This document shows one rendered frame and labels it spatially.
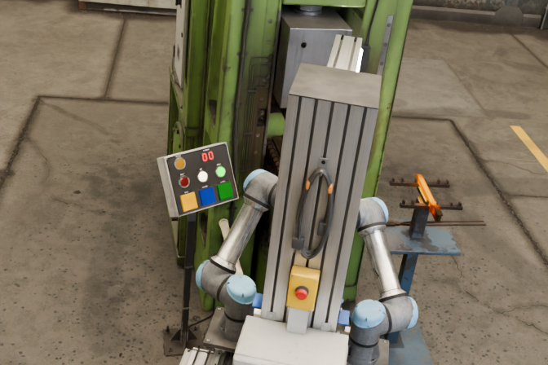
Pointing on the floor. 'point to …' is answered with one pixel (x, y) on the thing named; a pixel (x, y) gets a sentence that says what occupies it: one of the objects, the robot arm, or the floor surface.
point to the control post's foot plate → (174, 348)
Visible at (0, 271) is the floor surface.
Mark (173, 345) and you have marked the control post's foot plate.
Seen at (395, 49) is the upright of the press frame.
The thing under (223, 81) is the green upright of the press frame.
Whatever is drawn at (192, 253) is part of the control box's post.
